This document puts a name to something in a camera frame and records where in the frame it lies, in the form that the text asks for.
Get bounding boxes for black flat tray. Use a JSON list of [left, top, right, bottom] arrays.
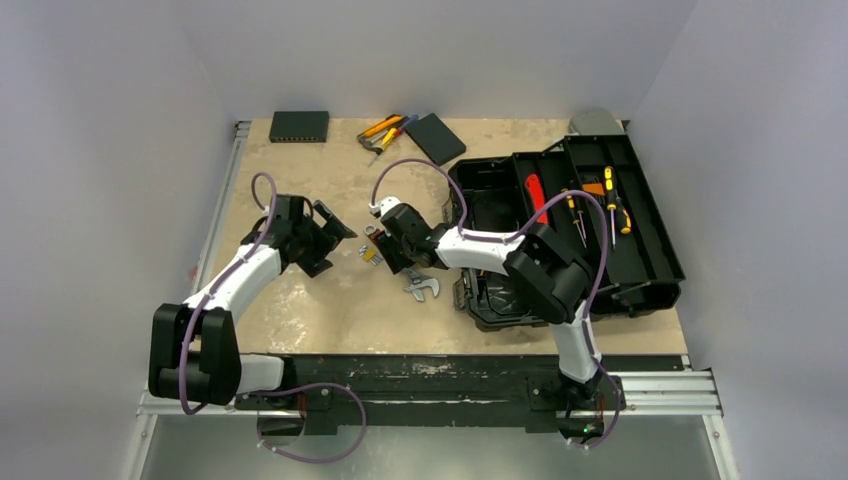
[[406, 113, 467, 166]]

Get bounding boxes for yellow handled pliers top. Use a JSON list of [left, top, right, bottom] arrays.
[[356, 114, 406, 152]]

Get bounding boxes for red handled cutter pliers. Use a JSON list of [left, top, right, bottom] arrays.
[[524, 173, 546, 212]]

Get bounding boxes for aluminium frame rail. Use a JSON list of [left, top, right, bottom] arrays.
[[135, 119, 740, 480]]

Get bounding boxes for adjustable wrench red handle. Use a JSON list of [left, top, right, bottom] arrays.
[[402, 268, 440, 302]]

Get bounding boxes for black network switch box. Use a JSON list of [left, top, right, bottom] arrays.
[[268, 111, 330, 143]]

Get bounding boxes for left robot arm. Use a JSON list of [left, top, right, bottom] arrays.
[[147, 195, 356, 409]]

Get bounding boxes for grey plastic case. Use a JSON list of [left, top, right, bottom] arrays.
[[569, 108, 626, 136]]

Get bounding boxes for black tool box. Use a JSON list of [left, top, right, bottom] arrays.
[[448, 135, 686, 331]]

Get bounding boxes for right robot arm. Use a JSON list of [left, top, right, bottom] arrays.
[[369, 196, 603, 410]]

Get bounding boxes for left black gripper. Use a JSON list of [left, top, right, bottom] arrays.
[[292, 202, 354, 277]]

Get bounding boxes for orange hex key holder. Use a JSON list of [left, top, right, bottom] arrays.
[[581, 176, 606, 201]]

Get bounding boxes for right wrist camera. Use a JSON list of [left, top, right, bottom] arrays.
[[369, 196, 401, 219]]

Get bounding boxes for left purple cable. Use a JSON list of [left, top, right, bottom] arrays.
[[178, 172, 368, 466]]

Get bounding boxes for yellow black long screwdriver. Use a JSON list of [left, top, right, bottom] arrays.
[[603, 166, 617, 250]]

